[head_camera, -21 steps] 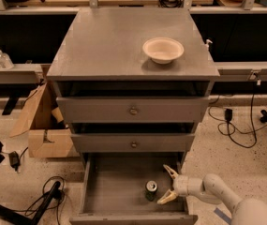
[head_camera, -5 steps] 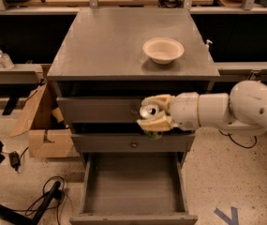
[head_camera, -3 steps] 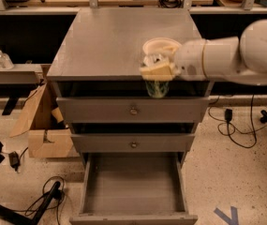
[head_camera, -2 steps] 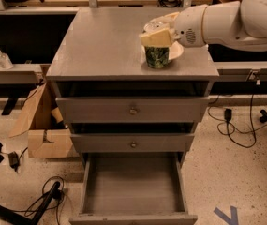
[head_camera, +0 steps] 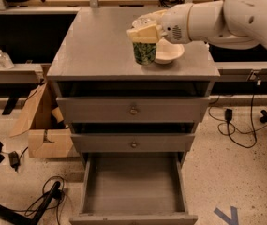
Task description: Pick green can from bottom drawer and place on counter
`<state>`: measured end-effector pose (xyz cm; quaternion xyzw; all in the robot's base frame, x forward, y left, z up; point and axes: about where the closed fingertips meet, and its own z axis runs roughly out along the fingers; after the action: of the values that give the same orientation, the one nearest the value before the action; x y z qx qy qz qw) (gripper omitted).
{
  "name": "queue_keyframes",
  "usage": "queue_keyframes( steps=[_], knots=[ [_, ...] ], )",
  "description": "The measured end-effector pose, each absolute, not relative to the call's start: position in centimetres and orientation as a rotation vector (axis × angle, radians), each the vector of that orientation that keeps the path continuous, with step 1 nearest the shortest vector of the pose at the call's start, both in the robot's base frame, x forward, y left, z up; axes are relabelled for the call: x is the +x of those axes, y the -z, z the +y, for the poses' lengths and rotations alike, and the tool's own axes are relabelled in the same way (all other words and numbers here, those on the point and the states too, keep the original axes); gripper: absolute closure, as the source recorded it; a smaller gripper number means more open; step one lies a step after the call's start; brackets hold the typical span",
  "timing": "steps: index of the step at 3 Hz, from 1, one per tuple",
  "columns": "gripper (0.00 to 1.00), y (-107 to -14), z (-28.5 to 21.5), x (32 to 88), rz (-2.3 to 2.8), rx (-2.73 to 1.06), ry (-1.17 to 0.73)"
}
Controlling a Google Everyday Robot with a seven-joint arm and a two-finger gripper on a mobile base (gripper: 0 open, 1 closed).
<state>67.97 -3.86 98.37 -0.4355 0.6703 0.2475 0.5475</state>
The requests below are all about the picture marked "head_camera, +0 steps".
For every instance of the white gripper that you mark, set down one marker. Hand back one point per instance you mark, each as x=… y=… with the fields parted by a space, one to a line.
x=174 y=24

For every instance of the green soda can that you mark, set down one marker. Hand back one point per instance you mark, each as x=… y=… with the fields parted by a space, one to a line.
x=144 y=54

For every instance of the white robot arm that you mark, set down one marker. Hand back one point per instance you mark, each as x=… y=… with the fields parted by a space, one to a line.
x=231 y=24

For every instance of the grey wooden drawer cabinet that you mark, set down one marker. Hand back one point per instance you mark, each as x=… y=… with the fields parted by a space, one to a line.
x=96 y=60

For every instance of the grey top drawer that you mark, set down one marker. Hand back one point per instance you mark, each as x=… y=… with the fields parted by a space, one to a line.
x=132 y=110

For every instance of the grey middle drawer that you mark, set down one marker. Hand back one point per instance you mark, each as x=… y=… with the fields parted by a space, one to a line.
x=151 y=142

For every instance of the grey open bottom drawer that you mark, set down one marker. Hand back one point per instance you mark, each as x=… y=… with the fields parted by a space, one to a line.
x=133 y=189

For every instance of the white paper bowl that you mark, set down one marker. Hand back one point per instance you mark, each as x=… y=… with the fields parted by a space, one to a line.
x=167 y=52

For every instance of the black power adapter right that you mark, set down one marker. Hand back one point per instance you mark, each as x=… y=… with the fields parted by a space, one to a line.
x=228 y=115

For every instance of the black power adapter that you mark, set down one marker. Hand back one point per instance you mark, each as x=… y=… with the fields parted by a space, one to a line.
x=14 y=160
x=228 y=115

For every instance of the clear sanitizer bottle right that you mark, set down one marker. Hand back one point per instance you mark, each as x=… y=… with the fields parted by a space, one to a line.
x=5 y=61

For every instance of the brown cardboard box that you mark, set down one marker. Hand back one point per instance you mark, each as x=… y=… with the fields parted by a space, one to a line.
x=42 y=121

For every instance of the black power adapter left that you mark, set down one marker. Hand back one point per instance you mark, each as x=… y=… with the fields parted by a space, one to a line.
x=14 y=160

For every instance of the black stand base left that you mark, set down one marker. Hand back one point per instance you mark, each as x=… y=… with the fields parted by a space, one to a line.
x=32 y=214

